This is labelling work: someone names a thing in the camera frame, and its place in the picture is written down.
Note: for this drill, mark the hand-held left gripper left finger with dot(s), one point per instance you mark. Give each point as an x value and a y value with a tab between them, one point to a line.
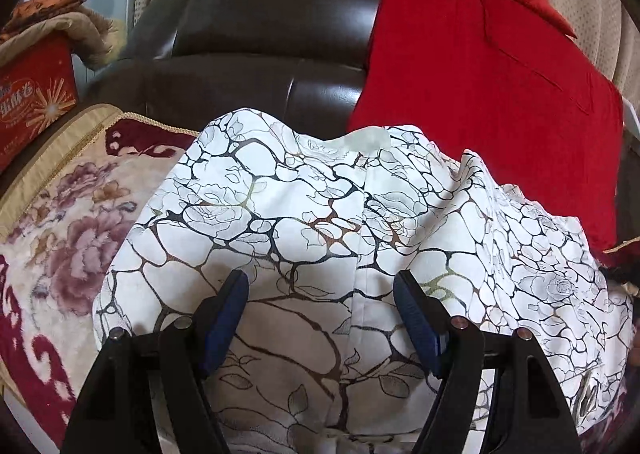
225	319

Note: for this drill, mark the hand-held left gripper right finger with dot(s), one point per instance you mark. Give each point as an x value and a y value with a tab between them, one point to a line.
417	319

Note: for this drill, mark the white black-veined print coat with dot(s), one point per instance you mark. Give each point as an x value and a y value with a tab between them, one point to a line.
320	214

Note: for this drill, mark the floral plush blanket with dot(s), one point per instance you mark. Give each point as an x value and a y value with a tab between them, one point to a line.
65	234

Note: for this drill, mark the red blanket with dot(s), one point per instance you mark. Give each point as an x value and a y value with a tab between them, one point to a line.
475	84

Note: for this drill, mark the red cardboard box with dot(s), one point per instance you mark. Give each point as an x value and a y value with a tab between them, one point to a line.
30	104

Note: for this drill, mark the beige fluffy blanket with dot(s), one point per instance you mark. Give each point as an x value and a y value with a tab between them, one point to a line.
90	34

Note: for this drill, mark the dark brown leather sofa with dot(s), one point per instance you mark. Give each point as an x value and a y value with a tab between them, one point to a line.
590	9

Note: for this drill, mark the orange patterned cloth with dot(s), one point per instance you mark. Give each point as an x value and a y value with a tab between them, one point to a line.
45	4

